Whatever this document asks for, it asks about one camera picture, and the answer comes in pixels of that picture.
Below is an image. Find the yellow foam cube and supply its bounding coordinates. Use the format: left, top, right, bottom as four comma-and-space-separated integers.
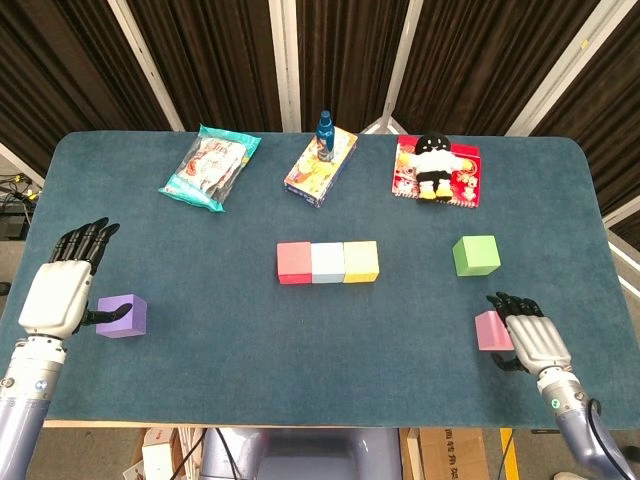
342, 240, 381, 284

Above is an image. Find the white cardboard box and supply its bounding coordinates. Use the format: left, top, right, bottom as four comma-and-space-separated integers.
141, 428, 184, 480

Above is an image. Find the pink foam cube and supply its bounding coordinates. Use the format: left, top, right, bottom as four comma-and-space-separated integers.
474, 310, 516, 352

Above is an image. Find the brown pleated curtain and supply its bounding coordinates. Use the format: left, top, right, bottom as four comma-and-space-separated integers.
0, 0, 640, 251

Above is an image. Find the purple foam cube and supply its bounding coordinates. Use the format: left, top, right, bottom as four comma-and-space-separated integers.
95, 293, 149, 340

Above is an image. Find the light blue foam cube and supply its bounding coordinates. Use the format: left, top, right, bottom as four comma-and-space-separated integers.
310, 242, 347, 285

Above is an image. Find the tangle of floor cables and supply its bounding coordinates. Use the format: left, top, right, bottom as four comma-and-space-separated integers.
0, 172, 44, 211

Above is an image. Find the blue yellow tissue box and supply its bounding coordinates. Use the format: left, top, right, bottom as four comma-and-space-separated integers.
283, 125, 359, 209

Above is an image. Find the black white plush toy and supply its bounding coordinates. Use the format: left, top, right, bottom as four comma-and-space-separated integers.
408, 133, 465, 203

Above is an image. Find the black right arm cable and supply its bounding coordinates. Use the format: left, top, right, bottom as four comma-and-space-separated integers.
587, 397, 606, 436

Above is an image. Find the teal snack bag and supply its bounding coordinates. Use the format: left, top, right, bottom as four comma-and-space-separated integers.
157, 123, 263, 214

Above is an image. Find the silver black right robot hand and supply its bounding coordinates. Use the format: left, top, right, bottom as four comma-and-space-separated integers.
486, 291, 574, 376

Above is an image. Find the red foam cube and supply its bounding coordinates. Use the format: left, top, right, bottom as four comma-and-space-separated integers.
276, 241, 314, 285

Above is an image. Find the teal felt table cloth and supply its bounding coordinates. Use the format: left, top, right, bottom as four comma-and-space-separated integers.
0, 130, 640, 431

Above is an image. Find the red printed spiral notebook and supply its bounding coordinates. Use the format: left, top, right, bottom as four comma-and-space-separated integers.
390, 134, 482, 208

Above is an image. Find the green foam cube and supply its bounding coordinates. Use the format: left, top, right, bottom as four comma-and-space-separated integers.
451, 235, 502, 278

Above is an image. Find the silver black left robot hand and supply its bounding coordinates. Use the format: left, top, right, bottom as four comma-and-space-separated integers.
18, 216, 134, 340

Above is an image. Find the blue spray bottle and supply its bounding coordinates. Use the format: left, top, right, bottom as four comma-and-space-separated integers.
314, 109, 336, 163

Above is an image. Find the white frame post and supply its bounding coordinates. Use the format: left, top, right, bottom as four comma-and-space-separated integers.
505, 0, 636, 137
107, 0, 186, 133
268, 0, 303, 133
359, 0, 425, 135

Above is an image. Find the brown cardboard box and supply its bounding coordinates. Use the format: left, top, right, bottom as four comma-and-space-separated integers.
405, 427, 491, 480

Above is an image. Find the white frame bar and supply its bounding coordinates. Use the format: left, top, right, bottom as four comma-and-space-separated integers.
601, 197, 640, 230
607, 241, 640, 296
0, 142, 46, 189

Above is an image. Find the grey-blue robot torso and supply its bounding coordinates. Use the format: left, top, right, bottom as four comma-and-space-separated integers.
199, 427, 404, 480

